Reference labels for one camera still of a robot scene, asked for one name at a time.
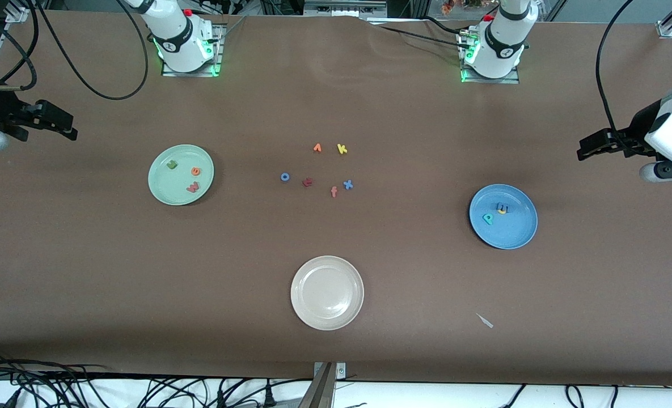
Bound beige plate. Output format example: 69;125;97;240
290;255;365;332

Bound light green plate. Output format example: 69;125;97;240
147;144;215;206

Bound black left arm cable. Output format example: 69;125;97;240
595;0;672;142

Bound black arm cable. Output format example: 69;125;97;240
595;0;672;142
0;0;149;101

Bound dark grey metal pole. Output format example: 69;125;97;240
297;363;337;408

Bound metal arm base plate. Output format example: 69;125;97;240
459;27;521;85
162;24;223;78

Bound brown table cover sheet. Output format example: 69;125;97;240
0;8;672;387

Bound grey metal box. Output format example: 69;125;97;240
303;0;388;18

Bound blue plate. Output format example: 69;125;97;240
469;184;539;250

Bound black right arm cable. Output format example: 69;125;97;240
0;0;149;101

